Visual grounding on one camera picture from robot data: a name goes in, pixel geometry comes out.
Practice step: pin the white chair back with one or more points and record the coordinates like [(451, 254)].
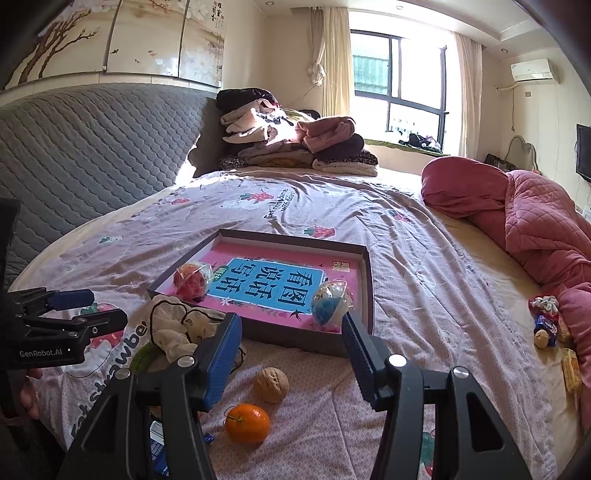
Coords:
[(524, 150)]

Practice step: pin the dark bag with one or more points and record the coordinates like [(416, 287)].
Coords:
[(497, 162)]

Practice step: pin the person's left hand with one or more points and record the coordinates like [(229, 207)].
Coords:
[(28, 392)]

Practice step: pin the pink quilt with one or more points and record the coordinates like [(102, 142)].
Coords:
[(540, 221)]

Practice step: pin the floral wall art panel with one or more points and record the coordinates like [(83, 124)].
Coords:
[(138, 41)]

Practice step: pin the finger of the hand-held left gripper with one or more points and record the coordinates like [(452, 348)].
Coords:
[(104, 321), (74, 298)]

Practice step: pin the beige curtain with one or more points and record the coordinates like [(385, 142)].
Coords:
[(334, 60), (468, 92)]

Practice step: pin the printed bedsheet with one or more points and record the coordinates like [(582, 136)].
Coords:
[(415, 258)]

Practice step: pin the person's left forearm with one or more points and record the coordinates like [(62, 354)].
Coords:
[(23, 452)]

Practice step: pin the red wrapped ball candy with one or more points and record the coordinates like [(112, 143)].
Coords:
[(191, 281)]

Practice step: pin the small blue wrapped candy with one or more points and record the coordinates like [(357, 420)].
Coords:
[(545, 324)]

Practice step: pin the pile of folded clothes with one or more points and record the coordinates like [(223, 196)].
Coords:
[(295, 143)]

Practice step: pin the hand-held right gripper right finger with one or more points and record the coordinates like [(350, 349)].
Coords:
[(360, 357)]

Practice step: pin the dark clothes on windowsill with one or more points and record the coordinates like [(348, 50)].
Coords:
[(418, 141)]

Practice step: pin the window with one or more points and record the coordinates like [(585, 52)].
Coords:
[(415, 78)]

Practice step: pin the pink book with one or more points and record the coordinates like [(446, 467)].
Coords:
[(272, 258)]

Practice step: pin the black television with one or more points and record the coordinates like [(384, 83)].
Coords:
[(584, 152)]

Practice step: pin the dark cardboard box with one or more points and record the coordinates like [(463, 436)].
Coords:
[(295, 336)]

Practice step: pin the yellow snack packet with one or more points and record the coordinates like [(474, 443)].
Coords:
[(571, 370)]

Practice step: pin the walnut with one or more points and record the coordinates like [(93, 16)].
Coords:
[(541, 339), (271, 384)]

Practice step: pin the white air conditioner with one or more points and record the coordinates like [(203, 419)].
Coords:
[(534, 71)]

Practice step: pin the blue wrapped ball candy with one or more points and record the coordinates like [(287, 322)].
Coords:
[(328, 304)]

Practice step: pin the blue snack packet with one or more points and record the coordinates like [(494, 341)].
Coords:
[(158, 445)]

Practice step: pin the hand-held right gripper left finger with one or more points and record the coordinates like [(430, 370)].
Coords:
[(226, 353)]

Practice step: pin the green windowsill cushion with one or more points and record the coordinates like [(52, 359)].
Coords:
[(383, 144)]

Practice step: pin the grey quilted headboard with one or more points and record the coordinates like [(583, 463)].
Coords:
[(92, 147)]

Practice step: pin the orange tangerine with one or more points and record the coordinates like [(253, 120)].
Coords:
[(248, 423)]

